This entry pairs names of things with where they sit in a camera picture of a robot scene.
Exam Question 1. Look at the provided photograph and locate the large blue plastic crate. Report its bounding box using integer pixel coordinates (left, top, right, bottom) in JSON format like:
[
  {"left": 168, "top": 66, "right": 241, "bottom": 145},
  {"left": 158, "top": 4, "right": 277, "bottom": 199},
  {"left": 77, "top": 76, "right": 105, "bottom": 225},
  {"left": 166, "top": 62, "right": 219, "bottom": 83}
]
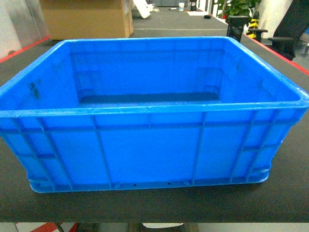
[{"left": 0, "top": 36, "right": 309, "bottom": 193}]

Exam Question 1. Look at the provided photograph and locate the brown cardboard box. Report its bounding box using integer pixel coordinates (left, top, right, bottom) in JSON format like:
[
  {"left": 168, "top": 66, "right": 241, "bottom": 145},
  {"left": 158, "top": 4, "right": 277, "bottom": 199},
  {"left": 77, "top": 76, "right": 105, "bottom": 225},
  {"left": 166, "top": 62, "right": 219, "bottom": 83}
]
[{"left": 39, "top": 0, "right": 133, "bottom": 40}]

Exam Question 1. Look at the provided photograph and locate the white paper cup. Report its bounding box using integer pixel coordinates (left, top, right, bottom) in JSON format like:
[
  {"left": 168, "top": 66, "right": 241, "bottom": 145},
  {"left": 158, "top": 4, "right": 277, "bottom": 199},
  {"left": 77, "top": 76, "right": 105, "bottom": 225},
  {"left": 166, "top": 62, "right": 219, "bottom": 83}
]
[{"left": 178, "top": 2, "right": 185, "bottom": 12}]

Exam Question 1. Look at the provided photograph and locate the green potted plant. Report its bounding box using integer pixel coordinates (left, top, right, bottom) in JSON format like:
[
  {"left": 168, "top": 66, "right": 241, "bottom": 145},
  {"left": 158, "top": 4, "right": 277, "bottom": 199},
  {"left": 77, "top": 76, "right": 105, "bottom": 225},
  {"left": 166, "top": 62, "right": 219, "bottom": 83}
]
[{"left": 217, "top": 0, "right": 262, "bottom": 19}]

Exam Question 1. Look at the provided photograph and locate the black office chair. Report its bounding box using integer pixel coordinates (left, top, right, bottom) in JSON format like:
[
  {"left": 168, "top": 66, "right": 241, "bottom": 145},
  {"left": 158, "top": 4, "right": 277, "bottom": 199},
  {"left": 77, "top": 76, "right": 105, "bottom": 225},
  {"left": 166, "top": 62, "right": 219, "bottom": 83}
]
[{"left": 255, "top": 0, "right": 309, "bottom": 61}]

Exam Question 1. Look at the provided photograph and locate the yellow black striped post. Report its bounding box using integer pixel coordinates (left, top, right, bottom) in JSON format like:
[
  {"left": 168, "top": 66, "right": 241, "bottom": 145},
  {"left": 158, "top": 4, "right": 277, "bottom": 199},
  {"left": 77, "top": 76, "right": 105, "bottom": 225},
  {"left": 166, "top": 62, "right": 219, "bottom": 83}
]
[{"left": 246, "top": 11, "right": 259, "bottom": 39}]

